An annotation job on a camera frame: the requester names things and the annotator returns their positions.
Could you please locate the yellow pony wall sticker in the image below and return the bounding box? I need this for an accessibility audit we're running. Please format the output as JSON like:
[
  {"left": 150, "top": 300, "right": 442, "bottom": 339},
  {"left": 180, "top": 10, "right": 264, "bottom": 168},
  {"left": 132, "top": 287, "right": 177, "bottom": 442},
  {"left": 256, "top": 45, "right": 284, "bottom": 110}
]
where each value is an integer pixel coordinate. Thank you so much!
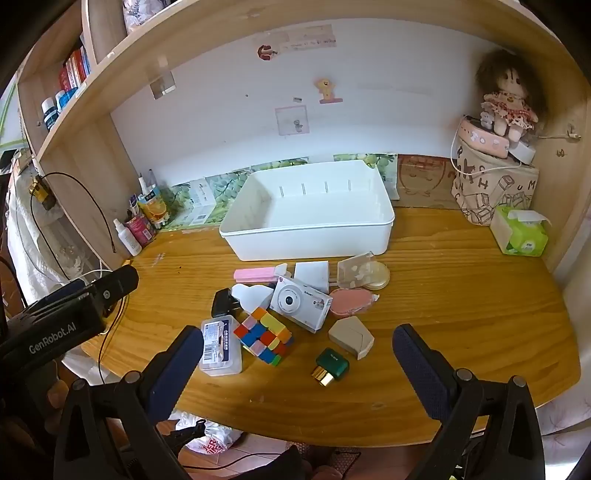
[{"left": 315, "top": 78, "right": 343, "bottom": 104}]

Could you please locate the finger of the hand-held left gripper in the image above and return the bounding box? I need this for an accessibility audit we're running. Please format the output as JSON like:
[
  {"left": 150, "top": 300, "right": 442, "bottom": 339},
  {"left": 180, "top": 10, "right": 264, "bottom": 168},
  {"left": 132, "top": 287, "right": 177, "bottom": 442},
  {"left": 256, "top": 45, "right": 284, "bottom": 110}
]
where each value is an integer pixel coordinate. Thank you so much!
[{"left": 90, "top": 265, "right": 140, "bottom": 319}]

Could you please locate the brown-haired cloth doll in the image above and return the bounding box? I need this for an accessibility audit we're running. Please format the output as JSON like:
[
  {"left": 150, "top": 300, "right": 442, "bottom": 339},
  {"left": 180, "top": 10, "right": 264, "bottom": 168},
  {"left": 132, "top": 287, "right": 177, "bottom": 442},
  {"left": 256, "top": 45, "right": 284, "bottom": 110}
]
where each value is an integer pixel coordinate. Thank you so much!
[{"left": 475, "top": 48, "right": 546, "bottom": 144}]

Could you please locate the thin black cable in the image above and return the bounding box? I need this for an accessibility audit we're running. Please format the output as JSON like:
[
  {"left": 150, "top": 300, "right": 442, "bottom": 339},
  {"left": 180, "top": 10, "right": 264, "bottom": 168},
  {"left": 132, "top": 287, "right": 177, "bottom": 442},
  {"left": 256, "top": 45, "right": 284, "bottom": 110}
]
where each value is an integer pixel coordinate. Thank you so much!
[{"left": 28, "top": 172, "right": 116, "bottom": 252}]

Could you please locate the printed brown paper bag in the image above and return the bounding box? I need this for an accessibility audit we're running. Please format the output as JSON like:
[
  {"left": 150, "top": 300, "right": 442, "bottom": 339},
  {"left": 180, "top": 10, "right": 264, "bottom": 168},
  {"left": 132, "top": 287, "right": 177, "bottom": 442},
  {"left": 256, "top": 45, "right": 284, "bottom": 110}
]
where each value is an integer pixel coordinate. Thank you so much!
[{"left": 450, "top": 143, "right": 540, "bottom": 227}]

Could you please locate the white rectangular box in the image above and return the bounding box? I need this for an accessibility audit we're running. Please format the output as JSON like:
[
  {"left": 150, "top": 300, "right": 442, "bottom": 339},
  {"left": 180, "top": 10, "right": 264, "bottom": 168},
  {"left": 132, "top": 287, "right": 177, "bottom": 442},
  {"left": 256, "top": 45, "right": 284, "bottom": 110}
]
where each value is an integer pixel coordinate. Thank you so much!
[{"left": 293, "top": 260, "right": 331, "bottom": 294}]

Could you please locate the white charging cable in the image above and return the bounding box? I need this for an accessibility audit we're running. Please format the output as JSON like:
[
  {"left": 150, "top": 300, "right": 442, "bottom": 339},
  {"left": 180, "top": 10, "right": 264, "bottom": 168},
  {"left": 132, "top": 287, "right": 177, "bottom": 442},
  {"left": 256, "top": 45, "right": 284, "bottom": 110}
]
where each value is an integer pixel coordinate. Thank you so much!
[{"left": 450, "top": 124, "right": 522, "bottom": 176}]

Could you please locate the beige angular box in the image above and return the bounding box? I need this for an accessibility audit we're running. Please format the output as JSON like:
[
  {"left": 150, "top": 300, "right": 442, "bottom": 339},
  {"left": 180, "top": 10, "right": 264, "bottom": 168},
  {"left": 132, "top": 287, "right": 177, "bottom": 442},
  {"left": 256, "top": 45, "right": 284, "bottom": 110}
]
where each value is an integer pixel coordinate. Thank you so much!
[{"left": 328, "top": 315, "right": 375, "bottom": 361}]

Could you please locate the brown cartoon cardboard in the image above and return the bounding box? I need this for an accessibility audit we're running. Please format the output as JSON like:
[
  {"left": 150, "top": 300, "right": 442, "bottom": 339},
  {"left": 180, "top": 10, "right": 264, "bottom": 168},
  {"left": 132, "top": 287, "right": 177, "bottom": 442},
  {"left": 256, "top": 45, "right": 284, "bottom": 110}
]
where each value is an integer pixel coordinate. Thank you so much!
[{"left": 396, "top": 154, "right": 462, "bottom": 208}]

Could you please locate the pink can pen holder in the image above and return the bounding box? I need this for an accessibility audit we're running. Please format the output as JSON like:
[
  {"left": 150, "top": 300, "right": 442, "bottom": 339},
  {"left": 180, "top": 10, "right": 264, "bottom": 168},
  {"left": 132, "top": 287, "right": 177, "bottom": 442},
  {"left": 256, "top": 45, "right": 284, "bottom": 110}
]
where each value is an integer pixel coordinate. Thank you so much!
[{"left": 126, "top": 210, "right": 158, "bottom": 243}]

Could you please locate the pink square wall sticker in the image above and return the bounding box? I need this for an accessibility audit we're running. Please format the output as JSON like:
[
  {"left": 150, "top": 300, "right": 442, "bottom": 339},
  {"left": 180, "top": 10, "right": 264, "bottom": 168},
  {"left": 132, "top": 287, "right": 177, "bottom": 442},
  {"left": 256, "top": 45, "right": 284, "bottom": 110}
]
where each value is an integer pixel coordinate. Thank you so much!
[{"left": 274, "top": 105, "right": 309, "bottom": 136}]

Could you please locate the white plastic bin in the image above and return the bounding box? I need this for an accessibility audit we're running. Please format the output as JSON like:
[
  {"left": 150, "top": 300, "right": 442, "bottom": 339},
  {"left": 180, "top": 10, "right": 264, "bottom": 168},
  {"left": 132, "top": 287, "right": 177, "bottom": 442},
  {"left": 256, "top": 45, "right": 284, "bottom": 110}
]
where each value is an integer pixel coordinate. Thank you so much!
[{"left": 219, "top": 161, "right": 395, "bottom": 261}]

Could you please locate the floral cloth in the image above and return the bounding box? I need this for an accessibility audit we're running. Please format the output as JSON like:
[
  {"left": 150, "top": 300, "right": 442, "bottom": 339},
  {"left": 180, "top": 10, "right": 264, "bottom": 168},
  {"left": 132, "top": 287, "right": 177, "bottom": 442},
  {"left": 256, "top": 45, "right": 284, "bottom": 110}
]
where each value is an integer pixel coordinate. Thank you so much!
[{"left": 121, "top": 0, "right": 178, "bottom": 34}]

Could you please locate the orange juice carton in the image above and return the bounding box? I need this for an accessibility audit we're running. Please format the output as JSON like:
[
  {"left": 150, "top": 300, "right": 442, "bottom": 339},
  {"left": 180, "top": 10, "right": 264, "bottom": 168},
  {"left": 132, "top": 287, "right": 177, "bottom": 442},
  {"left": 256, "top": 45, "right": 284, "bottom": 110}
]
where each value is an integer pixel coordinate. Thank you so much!
[{"left": 137, "top": 187, "right": 169, "bottom": 229}]

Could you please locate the pink rectangular bar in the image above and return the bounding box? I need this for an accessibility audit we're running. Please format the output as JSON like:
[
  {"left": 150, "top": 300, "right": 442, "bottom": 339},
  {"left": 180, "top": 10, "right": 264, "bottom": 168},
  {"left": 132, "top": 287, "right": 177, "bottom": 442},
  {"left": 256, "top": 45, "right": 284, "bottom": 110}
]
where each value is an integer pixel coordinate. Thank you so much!
[{"left": 233, "top": 263, "right": 289, "bottom": 284}]

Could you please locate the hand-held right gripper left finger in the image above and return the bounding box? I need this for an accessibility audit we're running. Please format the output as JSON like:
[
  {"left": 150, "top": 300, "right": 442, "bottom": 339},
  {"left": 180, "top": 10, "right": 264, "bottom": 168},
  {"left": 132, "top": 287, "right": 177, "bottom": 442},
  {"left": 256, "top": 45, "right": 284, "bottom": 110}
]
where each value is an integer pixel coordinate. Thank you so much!
[{"left": 53, "top": 325, "right": 206, "bottom": 480}]

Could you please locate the person's left hand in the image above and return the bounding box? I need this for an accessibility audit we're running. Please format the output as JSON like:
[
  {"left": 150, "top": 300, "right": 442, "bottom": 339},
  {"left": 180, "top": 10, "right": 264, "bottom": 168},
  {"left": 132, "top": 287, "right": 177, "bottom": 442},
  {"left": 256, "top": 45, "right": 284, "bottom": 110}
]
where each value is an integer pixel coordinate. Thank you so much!
[{"left": 44, "top": 364, "right": 75, "bottom": 416}]

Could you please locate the green bottle gold cap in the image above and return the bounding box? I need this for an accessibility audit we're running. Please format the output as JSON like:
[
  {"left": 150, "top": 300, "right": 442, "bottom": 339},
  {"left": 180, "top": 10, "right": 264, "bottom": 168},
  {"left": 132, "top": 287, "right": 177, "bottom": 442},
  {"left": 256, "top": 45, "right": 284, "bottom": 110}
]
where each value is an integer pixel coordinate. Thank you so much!
[{"left": 315, "top": 347, "right": 350, "bottom": 388}]

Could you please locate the row of books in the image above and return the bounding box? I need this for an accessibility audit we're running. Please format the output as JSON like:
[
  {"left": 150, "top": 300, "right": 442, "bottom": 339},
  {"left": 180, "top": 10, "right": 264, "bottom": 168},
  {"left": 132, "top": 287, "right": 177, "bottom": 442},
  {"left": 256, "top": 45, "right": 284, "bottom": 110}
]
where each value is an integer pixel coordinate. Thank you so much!
[{"left": 59, "top": 46, "right": 92, "bottom": 93}]

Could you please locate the white plastic bag red print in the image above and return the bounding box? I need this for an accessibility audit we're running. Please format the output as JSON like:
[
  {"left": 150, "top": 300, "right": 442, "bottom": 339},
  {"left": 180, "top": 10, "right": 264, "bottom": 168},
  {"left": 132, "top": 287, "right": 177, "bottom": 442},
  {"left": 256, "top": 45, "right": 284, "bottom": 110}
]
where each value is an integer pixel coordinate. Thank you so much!
[{"left": 171, "top": 411, "right": 243, "bottom": 455}]

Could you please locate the paper strip on wall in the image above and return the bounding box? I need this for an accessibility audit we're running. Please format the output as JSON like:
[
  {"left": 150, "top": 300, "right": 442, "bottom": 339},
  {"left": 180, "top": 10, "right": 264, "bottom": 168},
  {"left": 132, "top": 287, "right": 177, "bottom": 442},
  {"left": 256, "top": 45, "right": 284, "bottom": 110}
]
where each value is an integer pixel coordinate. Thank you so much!
[{"left": 277, "top": 25, "right": 338, "bottom": 49}]

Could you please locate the black charger plug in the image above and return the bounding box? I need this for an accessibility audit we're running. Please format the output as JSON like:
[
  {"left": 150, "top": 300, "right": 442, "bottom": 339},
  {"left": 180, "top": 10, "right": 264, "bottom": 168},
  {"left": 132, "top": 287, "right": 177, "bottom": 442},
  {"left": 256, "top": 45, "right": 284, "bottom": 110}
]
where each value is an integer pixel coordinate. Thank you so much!
[{"left": 211, "top": 288, "right": 241, "bottom": 319}]

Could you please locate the gold round compact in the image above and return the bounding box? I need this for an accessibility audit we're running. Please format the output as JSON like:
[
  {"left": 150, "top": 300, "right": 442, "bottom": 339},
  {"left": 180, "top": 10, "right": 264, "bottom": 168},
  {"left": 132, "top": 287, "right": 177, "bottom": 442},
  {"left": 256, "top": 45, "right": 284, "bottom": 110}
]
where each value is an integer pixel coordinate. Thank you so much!
[{"left": 367, "top": 261, "right": 391, "bottom": 291}]

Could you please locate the green tissue pack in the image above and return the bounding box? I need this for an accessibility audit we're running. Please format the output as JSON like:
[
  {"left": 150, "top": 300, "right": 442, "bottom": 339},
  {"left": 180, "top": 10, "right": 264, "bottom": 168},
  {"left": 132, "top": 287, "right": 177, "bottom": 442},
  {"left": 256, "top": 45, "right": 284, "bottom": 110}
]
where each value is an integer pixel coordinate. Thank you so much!
[{"left": 489, "top": 205, "right": 552, "bottom": 257}]

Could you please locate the white bottle-shaped flat piece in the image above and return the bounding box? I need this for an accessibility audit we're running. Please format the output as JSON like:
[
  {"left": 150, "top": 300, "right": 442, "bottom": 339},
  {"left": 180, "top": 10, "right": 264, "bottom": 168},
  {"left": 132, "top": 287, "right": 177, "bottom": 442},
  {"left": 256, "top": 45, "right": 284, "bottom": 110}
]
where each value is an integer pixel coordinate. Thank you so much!
[{"left": 229, "top": 282, "right": 276, "bottom": 319}]

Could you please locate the clear labelled small box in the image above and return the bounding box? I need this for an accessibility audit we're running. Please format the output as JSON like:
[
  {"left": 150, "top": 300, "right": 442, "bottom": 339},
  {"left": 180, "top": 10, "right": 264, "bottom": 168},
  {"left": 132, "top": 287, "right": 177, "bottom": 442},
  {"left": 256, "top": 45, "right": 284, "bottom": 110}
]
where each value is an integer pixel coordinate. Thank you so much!
[{"left": 199, "top": 316, "right": 243, "bottom": 377}]

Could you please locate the gold metal fitting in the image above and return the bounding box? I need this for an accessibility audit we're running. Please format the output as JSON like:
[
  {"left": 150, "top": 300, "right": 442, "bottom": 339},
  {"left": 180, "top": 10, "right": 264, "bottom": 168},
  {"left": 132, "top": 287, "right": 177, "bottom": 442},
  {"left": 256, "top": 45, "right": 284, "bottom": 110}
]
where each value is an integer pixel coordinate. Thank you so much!
[{"left": 28, "top": 175, "right": 56, "bottom": 210}]

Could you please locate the white compact camera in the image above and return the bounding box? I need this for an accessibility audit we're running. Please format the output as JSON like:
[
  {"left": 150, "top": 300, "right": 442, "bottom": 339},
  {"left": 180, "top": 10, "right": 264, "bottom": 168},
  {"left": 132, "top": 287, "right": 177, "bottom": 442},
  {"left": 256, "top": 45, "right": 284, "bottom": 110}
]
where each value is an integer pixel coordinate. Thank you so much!
[{"left": 269, "top": 276, "right": 334, "bottom": 334}]

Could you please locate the white lace cloth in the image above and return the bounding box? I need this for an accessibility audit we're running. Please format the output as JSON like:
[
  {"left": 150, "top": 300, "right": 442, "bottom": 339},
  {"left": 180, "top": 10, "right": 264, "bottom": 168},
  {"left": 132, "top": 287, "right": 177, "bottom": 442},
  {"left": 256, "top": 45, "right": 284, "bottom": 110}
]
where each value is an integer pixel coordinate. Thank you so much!
[{"left": 7, "top": 161, "right": 98, "bottom": 296}]

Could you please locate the multicoloured puzzle cube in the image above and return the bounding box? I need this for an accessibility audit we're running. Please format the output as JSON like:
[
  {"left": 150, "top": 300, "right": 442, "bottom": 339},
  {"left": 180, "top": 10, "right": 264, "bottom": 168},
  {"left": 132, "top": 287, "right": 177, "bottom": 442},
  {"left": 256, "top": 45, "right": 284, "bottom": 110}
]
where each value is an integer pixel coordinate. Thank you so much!
[{"left": 233, "top": 307, "right": 295, "bottom": 368}]

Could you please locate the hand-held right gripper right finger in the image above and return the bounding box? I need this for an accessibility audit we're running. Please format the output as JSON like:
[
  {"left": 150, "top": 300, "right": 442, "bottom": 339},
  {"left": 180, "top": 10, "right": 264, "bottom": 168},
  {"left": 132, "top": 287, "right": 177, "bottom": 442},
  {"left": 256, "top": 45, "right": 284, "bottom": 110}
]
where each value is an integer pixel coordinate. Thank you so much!
[{"left": 392, "top": 323, "right": 548, "bottom": 480}]

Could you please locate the white charger block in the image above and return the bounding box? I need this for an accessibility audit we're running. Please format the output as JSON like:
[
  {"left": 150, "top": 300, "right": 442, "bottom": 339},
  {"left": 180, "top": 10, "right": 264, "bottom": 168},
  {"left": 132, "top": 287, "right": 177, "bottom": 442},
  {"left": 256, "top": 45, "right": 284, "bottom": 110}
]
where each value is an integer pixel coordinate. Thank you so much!
[{"left": 510, "top": 141, "right": 536, "bottom": 164}]

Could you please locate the green leaf printed poster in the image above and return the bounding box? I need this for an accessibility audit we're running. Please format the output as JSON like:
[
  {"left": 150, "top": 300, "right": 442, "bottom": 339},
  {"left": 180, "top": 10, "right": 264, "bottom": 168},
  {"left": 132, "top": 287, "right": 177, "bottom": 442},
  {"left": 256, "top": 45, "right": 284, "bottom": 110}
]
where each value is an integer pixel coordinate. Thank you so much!
[{"left": 159, "top": 154, "right": 400, "bottom": 232}]

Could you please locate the clear plastic box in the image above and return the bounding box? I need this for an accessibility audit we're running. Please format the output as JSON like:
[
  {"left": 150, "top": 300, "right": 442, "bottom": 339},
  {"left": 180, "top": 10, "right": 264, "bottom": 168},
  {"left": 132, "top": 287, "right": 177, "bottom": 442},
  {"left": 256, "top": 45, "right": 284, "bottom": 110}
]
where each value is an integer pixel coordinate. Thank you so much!
[{"left": 337, "top": 251, "right": 376, "bottom": 291}]

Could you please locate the white spray bottle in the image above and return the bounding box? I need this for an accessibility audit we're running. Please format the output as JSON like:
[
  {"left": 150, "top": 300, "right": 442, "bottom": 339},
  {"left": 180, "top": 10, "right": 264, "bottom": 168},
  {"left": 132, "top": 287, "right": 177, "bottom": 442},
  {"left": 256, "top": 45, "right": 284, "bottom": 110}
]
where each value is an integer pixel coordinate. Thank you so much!
[{"left": 113, "top": 218, "right": 143, "bottom": 257}]

